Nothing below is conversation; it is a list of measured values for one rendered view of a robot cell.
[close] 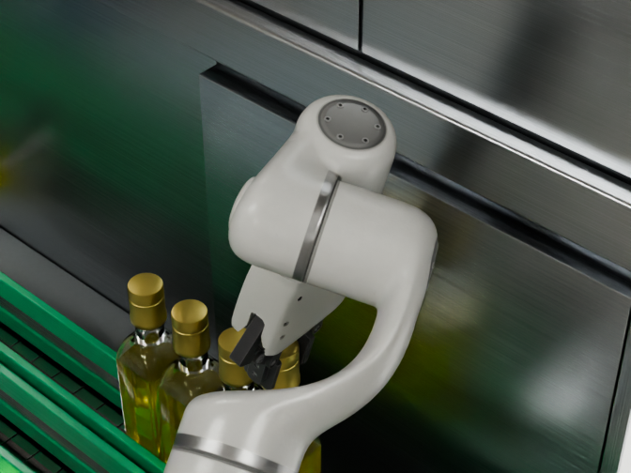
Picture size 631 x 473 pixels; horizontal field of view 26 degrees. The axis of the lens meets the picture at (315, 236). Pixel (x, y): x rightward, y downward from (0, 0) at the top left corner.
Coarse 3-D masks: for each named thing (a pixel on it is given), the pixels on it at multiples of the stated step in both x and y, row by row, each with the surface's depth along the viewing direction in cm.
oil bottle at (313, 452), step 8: (312, 448) 125; (320, 448) 126; (304, 456) 124; (312, 456) 125; (320, 456) 127; (304, 464) 125; (312, 464) 126; (320, 464) 128; (304, 472) 126; (312, 472) 127; (320, 472) 128
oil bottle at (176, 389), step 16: (176, 368) 130; (208, 368) 130; (160, 384) 131; (176, 384) 129; (192, 384) 129; (208, 384) 129; (160, 400) 132; (176, 400) 130; (176, 416) 132; (176, 432) 134
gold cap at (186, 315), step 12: (192, 300) 127; (180, 312) 126; (192, 312) 126; (204, 312) 126; (180, 324) 125; (192, 324) 125; (204, 324) 126; (180, 336) 126; (192, 336) 126; (204, 336) 126; (180, 348) 127; (192, 348) 127; (204, 348) 127
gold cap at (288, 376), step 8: (296, 344) 118; (288, 352) 117; (296, 352) 117; (288, 360) 117; (296, 360) 118; (288, 368) 117; (296, 368) 118; (280, 376) 118; (288, 376) 118; (296, 376) 119; (280, 384) 118; (288, 384) 119; (296, 384) 119
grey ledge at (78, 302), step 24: (0, 240) 177; (0, 264) 174; (24, 264) 174; (48, 264) 174; (48, 288) 170; (72, 288) 170; (72, 312) 167; (96, 312) 167; (120, 312) 167; (96, 336) 164; (120, 336) 164
